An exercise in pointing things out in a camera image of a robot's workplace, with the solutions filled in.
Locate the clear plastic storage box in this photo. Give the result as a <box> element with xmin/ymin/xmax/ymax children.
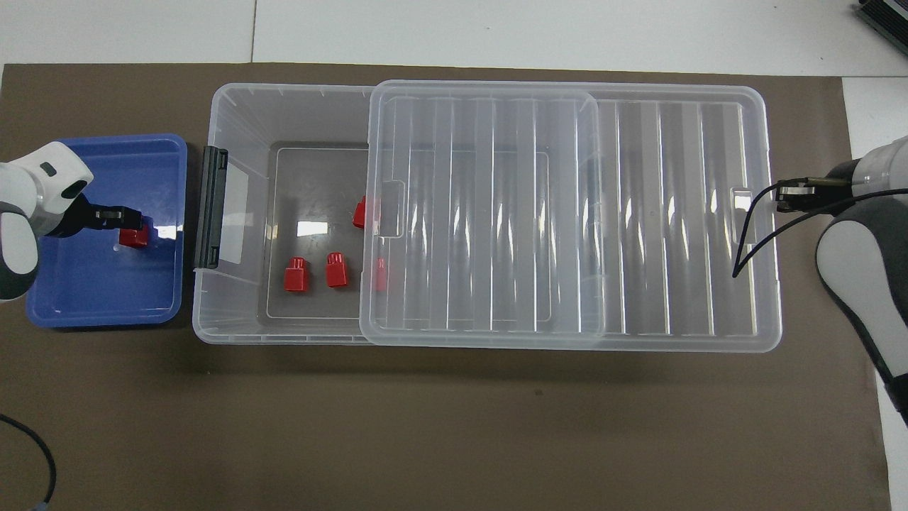
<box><xmin>192</xmin><ymin>83</ymin><xmax>607</xmax><ymax>346</ymax></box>

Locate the black electronic device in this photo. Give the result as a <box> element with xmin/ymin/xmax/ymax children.
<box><xmin>855</xmin><ymin>0</ymin><xmax>908</xmax><ymax>45</ymax></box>

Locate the black box latch handle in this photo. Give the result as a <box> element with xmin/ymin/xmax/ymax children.
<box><xmin>195</xmin><ymin>145</ymin><xmax>229</xmax><ymax>270</ymax></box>

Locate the brown table mat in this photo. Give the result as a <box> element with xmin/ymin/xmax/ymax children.
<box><xmin>0</xmin><ymin>62</ymin><xmax>891</xmax><ymax>511</ymax></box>

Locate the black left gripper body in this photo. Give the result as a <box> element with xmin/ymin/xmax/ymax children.
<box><xmin>64</xmin><ymin>193</ymin><xmax>100</xmax><ymax>236</ymax></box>

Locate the blue plastic tray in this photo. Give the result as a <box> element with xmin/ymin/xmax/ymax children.
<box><xmin>26</xmin><ymin>133</ymin><xmax>189</xmax><ymax>329</ymax></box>

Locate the clear ribbed plastic lid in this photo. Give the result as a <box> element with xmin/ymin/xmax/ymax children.
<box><xmin>358</xmin><ymin>79</ymin><xmax>782</xmax><ymax>353</ymax></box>

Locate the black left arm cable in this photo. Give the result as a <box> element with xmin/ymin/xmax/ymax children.
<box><xmin>0</xmin><ymin>415</ymin><xmax>57</xmax><ymax>511</ymax></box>

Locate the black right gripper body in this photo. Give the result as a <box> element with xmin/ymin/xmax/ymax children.
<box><xmin>816</xmin><ymin>160</ymin><xmax>860</xmax><ymax>208</ymax></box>

